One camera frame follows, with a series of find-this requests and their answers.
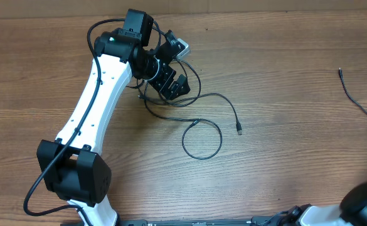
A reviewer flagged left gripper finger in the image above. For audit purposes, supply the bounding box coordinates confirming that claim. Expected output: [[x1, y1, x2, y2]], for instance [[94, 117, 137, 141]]
[[169, 74, 191, 100], [150, 66, 176, 100]]

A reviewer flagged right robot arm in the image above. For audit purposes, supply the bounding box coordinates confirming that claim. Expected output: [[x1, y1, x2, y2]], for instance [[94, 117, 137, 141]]
[[277, 182, 367, 226]]

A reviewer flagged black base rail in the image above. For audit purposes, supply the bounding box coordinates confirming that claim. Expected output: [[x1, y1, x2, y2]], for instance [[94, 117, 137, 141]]
[[116, 216, 298, 226]]

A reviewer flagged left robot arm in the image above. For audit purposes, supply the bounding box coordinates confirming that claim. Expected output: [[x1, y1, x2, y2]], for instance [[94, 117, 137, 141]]
[[37, 9, 189, 225]]

